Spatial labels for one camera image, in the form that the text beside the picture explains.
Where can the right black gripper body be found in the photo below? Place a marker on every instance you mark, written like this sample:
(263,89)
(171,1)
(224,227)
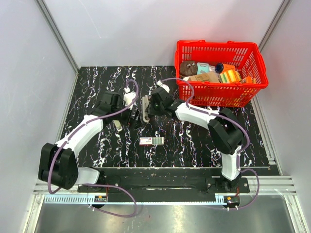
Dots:
(154,109)

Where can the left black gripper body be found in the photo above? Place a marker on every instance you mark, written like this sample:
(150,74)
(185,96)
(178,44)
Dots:
(126,119)

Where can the beige stapler magazine piece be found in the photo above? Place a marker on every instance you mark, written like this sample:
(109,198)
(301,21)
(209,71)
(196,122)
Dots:
(118,126)

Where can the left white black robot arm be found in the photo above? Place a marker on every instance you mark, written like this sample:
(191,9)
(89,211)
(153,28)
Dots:
(58,161)

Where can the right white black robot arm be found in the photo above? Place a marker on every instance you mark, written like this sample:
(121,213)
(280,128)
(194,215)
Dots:
(226,133)

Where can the red white staple box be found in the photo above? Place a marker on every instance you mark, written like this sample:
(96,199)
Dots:
(148,141)

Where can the brown round item in basket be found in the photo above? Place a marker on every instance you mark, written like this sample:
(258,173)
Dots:
(188,68)

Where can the light blue card box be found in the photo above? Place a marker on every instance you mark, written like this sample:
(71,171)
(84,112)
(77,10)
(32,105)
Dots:
(202,68)

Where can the brown cardboard package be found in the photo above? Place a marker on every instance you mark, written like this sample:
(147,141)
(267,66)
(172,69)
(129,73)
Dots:
(211,77)

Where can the blue capped orange bottle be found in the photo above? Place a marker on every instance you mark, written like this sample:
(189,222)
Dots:
(221,67)

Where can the red plastic shopping basket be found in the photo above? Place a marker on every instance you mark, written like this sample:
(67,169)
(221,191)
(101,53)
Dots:
(245,56)

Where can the yellow green box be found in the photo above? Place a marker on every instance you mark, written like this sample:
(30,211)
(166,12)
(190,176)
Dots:
(230,76)

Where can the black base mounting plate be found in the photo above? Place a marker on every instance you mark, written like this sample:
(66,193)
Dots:
(194,178)

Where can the orange snack packet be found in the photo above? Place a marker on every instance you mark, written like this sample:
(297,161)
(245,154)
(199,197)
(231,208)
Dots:
(248,80)

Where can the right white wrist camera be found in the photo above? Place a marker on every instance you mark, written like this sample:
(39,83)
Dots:
(164,86)

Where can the aluminium rail with ruler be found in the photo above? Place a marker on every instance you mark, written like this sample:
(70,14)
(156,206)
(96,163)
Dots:
(141,199)

